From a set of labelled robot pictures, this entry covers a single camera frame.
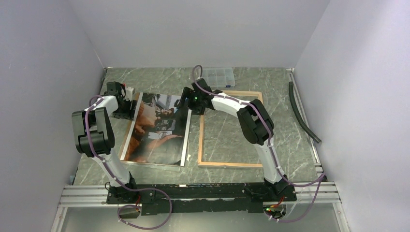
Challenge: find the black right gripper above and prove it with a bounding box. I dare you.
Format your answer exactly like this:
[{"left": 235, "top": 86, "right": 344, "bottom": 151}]
[{"left": 176, "top": 87, "right": 205, "bottom": 116}]

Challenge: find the printed photo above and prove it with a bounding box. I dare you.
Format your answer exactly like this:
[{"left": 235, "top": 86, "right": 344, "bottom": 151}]
[{"left": 119, "top": 92, "right": 192, "bottom": 167}]

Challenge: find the brown backing board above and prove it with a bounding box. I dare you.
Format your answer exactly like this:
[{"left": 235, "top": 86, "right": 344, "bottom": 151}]
[{"left": 118, "top": 92, "right": 191, "bottom": 168}]

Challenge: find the white wooden picture frame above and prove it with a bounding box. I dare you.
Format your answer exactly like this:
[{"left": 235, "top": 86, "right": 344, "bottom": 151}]
[{"left": 197, "top": 109, "right": 262, "bottom": 168}]

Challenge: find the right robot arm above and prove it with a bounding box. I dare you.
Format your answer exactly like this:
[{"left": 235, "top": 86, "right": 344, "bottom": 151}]
[{"left": 177, "top": 78, "right": 289, "bottom": 201}]

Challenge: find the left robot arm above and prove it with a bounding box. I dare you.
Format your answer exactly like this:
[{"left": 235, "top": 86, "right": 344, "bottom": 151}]
[{"left": 72, "top": 82, "right": 139, "bottom": 203}]

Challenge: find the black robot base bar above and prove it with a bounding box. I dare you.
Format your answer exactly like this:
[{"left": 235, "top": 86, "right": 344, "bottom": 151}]
[{"left": 106, "top": 182, "right": 297, "bottom": 216}]

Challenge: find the clear plastic organizer box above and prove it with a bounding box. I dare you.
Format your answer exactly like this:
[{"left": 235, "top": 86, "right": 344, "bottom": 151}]
[{"left": 202, "top": 67, "right": 235, "bottom": 88}]

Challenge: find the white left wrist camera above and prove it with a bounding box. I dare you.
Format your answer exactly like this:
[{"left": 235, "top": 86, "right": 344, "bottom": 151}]
[{"left": 125, "top": 87, "right": 135, "bottom": 101}]

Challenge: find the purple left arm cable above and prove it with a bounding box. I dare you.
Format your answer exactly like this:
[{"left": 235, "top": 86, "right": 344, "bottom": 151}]
[{"left": 84, "top": 94, "right": 174, "bottom": 231}]

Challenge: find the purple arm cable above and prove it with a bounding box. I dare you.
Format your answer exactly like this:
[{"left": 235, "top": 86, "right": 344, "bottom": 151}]
[
  {"left": 84, "top": 94, "right": 174, "bottom": 231},
  {"left": 191, "top": 65, "right": 326, "bottom": 224}
]

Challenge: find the black corrugated hose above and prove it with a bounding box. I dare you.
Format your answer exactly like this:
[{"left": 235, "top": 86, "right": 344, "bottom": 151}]
[{"left": 288, "top": 81, "right": 322, "bottom": 144}]

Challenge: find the aluminium front rail frame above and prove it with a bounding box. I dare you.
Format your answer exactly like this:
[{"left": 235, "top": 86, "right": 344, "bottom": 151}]
[{"left": 51, "top": 182, "right": 350, "bottom": 232}]

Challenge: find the aluminium table edge rail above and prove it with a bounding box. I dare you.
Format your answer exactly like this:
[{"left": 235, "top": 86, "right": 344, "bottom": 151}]
[{"left": 286, "top": 68, "right": 323, "bottom": 172}]

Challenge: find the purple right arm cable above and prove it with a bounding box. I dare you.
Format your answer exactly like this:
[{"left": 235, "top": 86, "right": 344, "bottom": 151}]
[{"left": 191, "top": 65, "right": 326, "bottom": 224}]

